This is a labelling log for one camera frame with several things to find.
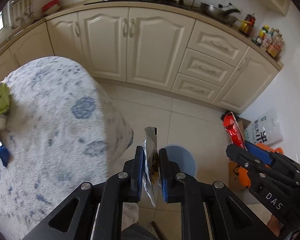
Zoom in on silver patterned snack wrapper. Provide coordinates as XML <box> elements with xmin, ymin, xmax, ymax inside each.
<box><xmin>142</xmin><ymin>127</ymin><xmax>160</xmax><ymax>207</ymax></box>

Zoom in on white rice bag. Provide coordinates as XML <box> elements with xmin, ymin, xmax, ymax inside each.
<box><xmin>244</xmin><ymin>108</ymin><xmax>283</xmax><ymax>146</ymax></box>

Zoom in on group of condiment bottles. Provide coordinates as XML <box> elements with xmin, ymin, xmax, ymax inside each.
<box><xmin>253</xmin><ymin>25</ymin><xmax>285</xmax><ymax>60</ymax></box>

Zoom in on orange plastic bag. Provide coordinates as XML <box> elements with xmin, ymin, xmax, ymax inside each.
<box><xmin>234</xmin><ymin>142</ymin><xmax>284</xmax><ymax>189</ymax></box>

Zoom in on cream lower kitchen cabinets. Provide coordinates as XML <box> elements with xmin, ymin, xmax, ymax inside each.
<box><xmin>0</xmin><ymin>2</ymin><xmax>283</xmax><ymax>113</ymax></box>

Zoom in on red snack wrapper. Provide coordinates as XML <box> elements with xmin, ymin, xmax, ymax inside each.
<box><xmin>222</xmin><ymin>111</ymin><xmax>246</xmax><ymax>149</ymax></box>

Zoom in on small white plastic cup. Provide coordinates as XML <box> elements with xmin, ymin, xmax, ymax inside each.
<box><xmin>0</xmin><ymin>115</ymin><xmax>7</xmax><ymax>131</ymax></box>

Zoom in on person right hand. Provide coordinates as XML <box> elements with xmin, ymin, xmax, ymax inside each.
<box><xmin>267</xmin><ymin>215</ymin><xmax>281</xmax><ymax>237</ymax></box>

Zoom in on blue brown snack wrapper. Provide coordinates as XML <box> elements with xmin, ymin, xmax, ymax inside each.
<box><xmin>0</xmin><ymin>139</ymin><xmax>10</xmax><ymax>167</ymax></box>

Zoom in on round table floral tablecloth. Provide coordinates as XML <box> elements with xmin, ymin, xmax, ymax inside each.
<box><xmin>0</xmin><ymin>56</ymin><xmax>134</xmax><ymax>239</ymax></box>

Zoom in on steel wok with handle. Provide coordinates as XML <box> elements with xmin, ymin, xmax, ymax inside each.
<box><xmin>200</xmin><ymin>3</ymin><xmax>250</xmax><ymax>25</ymax></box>

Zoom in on red lidded bowl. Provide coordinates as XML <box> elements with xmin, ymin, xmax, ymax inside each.
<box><xmin>42</xmin><ymin>0</ymin><xmax>61</xmax><ymax>15</ymax></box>

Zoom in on green snack bag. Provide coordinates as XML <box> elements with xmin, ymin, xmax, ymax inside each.
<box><xmin>0</xmin><ymin>82</ymin><xmax>11</xmax><ymax>115</ymax></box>

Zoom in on blue plastic trash bin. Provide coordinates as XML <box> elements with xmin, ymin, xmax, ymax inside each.
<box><xmin>165</xmin><ymin>144</ymin><xmax>197</xmax><ymax>177</ymax></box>

